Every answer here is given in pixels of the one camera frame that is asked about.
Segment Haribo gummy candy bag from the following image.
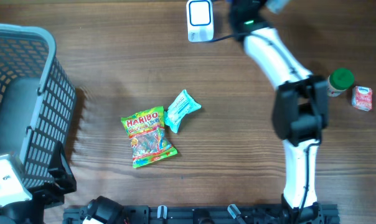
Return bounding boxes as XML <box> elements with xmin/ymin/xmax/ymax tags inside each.
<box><xmin>121</xmin><ymin>106</ymin><xmax>178</xmax><ymax>168</ymax></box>

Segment teal white tissue packet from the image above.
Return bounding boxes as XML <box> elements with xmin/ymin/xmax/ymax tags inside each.
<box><xmin>165</xmin><ymin>90</ymin><xmax>202</xmax><ymax>134</ymax></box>

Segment green lid jar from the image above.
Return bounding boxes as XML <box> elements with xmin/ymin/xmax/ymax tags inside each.
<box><xmin>327</xmin><ymin>68</ymin><xmax>354</xmax><ymax>97</ymax></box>

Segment red white tissue packet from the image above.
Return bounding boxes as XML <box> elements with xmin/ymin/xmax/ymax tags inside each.
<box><xmin>352</xmin><ymin>86</ymin><xmax>373</xmax><ymax>111</ymax></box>

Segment white paper pouch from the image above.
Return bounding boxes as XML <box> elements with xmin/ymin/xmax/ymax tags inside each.
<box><xmin>266</xmin><ymin>0</ymin><xmax>290</xmax><ymax>14</ymax></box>

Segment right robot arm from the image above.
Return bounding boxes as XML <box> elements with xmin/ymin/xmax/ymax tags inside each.
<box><xmin>228</xmin><ymin>0</ymin><xmax>328</xmax><ymax>223</ymax></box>

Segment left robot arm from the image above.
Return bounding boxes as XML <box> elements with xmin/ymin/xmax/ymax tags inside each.
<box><xmin>0</xmin><ymin>142</ymin><xmax>129</xmax><ymax>224</ymax></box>

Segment white barcode scanner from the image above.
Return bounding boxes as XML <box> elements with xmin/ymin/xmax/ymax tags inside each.
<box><xmin>186</xmin><ymin>0</ymin><xmax>214</xmax><ymax>42</ymax></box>

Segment grey plastic mesh basket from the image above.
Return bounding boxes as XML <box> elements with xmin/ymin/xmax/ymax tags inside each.
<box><xmin>0</xmin><ymin>24</ymin><xmax>77</xmax><ymax>189</ymax></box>

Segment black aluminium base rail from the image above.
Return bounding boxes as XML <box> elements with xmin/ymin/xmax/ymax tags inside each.
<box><xmin>62</xmin><ymin>204</ymin><xmax>341</xmax><ymax>224</ymax></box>

